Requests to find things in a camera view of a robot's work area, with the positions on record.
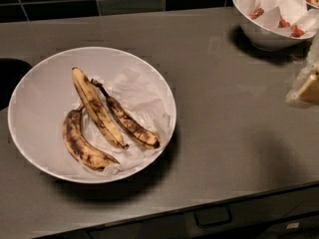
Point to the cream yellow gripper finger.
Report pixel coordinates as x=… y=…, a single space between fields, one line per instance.
x=305 y=89

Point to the small white bowl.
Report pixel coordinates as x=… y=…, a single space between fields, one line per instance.
x=263 y=39

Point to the white paper in large bowl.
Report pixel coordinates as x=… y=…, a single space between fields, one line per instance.
x=137 y=97

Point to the right dark spotted banana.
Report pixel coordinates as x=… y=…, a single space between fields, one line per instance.
x=137 y=132

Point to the large white bowl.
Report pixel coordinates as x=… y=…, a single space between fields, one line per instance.
x=45 y=95

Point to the left brown spotted banana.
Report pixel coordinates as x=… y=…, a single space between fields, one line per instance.
x=79 y=147

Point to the red fruit pieces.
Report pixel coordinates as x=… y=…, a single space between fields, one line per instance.
x=272 y=20

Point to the dark drawer handle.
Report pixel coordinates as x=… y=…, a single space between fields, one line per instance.
x=212 y=217

